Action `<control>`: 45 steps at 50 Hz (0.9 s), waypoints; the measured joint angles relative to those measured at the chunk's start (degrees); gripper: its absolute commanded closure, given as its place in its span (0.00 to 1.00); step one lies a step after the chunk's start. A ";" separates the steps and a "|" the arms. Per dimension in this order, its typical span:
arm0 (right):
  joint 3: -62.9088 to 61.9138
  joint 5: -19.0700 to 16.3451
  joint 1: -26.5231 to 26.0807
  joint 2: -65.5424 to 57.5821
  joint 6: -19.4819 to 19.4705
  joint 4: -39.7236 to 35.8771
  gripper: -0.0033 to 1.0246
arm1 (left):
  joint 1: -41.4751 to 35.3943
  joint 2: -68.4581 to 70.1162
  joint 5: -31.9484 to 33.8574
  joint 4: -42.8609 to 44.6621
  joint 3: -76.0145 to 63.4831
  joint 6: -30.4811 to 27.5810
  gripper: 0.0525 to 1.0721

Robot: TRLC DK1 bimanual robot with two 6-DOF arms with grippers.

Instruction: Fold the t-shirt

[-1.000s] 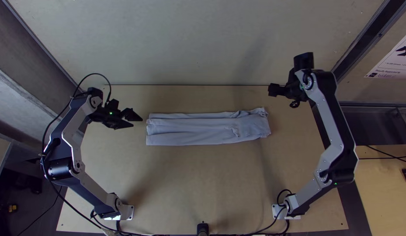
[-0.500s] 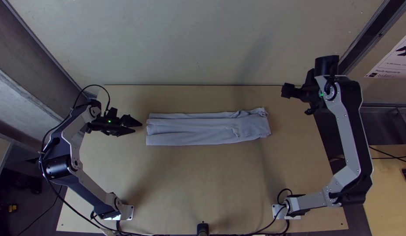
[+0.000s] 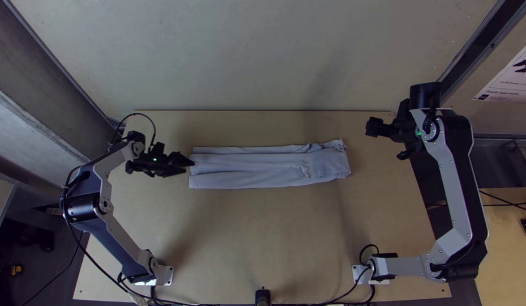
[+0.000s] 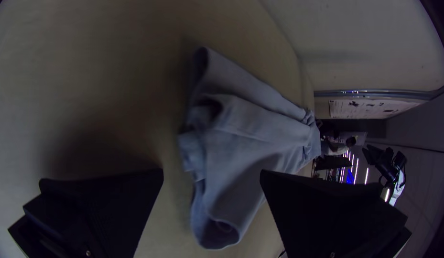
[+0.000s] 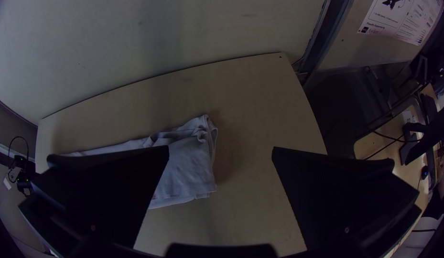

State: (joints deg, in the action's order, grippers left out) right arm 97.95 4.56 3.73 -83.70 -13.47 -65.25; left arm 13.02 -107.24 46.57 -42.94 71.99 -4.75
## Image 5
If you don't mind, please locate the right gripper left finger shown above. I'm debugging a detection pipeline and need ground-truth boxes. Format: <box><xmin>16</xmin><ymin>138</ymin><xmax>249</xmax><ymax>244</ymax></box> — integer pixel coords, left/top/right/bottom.
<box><xmin>19</xmin><ymin>145</ymin><xmax>171</xmax><ymax>258</ymax></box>

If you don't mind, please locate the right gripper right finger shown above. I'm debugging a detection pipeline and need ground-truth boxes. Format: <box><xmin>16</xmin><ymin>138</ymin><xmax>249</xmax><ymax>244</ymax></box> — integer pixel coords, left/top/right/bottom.
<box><xmin>271</xmin><ymin>146</ymin><xmax>422</xmax><ymax>258</ymax></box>

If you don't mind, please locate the light grey t-shirt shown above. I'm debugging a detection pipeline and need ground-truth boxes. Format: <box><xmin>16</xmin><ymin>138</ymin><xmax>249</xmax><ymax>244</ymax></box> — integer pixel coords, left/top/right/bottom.
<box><xmin>60</xmin><ymin>114</ymin><xmax>219</xmax><ymax>210</ymax></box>

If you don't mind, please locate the pale wooden side table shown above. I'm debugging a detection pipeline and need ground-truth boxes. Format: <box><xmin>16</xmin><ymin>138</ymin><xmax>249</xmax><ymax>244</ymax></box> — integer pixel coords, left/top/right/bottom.
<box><xmin>353</xmin><ymin>84</ymin><xmax>444</xmax><ymax>258</ymax></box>

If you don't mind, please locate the black cable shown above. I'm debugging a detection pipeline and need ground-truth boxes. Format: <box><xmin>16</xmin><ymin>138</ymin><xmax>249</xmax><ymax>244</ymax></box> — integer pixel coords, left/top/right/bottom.
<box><xmin>8</xmin><ymin>136</ymin><xmax>30</xmax><ymax>169</ymax></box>
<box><xmin>363</xmin><ymin>129</ymin><xmax>407</xmax><ymax>161</ymax></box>

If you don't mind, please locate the white wall poster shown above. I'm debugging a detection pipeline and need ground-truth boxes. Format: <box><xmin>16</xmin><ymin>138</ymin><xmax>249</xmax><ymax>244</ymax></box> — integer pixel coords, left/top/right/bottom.
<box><xmin>357</xmin><ymin>0</ymin><xmax>444</xmax><ymax>46</ymax></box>

